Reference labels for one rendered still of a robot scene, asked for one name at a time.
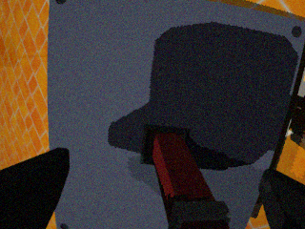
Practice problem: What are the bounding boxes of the dark red square peg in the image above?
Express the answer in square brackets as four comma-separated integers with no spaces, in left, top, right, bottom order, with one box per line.
[149,130,232,229]

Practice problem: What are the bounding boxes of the grey flat panel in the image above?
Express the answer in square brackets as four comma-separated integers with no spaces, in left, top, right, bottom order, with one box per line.
[47,0,305,229]

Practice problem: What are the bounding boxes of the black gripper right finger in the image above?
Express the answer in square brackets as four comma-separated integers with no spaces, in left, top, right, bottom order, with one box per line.
[258,168,305,229]

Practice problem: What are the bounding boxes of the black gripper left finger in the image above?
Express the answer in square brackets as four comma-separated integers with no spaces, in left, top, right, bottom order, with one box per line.
[0,146,70,229]

